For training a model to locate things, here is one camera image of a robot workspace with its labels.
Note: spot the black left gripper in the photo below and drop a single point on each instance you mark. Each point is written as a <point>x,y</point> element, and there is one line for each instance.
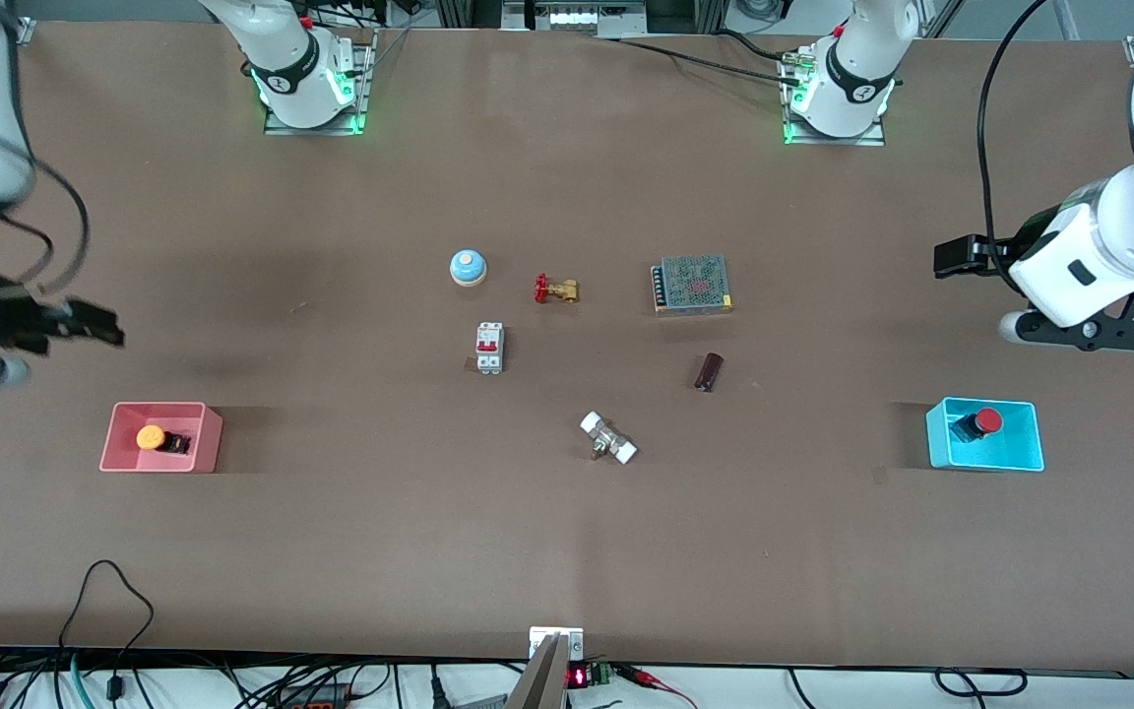
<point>1001,249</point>

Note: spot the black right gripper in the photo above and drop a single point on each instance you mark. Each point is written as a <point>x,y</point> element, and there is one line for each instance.
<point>8,317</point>

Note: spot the yellow push button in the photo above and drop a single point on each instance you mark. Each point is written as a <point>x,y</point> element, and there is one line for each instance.
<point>151,437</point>

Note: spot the red push button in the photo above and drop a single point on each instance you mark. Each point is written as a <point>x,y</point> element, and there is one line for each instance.
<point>988,420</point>

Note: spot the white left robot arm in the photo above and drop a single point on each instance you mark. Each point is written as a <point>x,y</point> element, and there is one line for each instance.
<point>1099,266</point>

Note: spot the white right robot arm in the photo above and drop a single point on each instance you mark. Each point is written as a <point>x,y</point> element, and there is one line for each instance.
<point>291,59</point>

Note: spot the pink plastic box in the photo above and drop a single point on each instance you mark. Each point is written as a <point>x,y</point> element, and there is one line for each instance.
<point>124,455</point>

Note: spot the cyan plastic box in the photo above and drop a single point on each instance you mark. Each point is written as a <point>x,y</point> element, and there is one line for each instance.
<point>1020,448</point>

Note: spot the metal mesh power supply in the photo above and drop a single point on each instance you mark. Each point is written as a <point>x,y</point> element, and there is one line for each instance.
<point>695,286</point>

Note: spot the dark brown cylindrical capacitor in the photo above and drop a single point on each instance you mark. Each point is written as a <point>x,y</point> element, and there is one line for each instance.
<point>709,372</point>

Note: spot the blue white round bell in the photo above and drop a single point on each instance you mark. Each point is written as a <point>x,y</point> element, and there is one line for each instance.
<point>468,266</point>

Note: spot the metal fitting white caps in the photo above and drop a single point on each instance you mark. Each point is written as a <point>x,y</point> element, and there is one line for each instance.
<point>608,439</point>

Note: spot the white red circuit breaker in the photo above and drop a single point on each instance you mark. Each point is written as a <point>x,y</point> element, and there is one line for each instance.
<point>489,347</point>

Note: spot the orange black power strip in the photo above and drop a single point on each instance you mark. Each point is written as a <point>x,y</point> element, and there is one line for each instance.
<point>316,697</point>

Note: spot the red digit display module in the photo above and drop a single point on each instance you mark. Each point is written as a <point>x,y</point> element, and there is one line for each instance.
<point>582,676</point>

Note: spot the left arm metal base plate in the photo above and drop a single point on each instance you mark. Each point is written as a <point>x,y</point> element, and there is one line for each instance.
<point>877,138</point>

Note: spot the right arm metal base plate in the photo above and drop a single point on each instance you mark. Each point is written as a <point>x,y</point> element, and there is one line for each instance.
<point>362,98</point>

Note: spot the aluminium frame rack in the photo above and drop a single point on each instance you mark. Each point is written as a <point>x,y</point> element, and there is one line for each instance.
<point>577,15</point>

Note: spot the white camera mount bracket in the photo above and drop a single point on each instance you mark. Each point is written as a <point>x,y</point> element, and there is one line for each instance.
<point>567,638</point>

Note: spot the grey camera mount bar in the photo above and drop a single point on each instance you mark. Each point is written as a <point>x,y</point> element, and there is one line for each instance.
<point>539,679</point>

